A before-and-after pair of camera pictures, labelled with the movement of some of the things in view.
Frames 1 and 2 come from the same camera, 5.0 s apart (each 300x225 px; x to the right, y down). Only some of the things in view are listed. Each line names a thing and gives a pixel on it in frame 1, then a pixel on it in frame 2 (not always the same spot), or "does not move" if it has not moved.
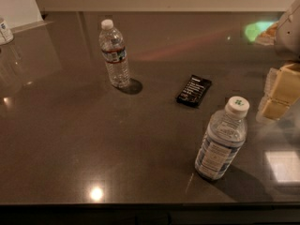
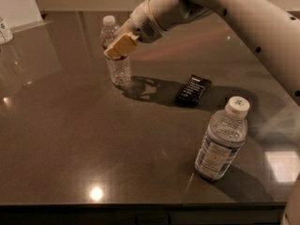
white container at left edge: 6,35 does not move
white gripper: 290,35 → 142,20
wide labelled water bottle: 223,140 does not move
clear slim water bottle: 113,50 does not move
